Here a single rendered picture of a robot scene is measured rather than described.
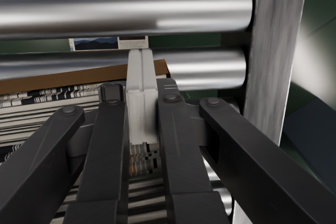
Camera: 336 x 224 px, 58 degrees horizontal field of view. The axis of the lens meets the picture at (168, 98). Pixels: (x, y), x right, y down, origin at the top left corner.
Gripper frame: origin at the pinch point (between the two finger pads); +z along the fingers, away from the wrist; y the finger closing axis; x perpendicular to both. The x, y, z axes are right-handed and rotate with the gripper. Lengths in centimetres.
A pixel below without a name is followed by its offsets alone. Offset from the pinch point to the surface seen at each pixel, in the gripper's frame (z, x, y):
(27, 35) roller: 13.7, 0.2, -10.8
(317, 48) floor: 93, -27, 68
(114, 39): 92, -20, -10
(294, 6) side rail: 13.1, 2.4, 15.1
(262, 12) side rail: 13.1, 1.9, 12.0
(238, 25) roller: 13.5, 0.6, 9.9
